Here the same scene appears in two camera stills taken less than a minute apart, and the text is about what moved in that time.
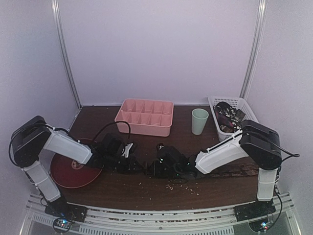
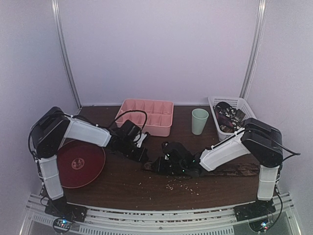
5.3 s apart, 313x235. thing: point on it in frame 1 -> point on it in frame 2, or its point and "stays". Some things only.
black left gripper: [130, 167] -> [143, 152]
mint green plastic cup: [199, 117] stays
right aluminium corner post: [261, 15] stays
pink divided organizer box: [145, 117] stays
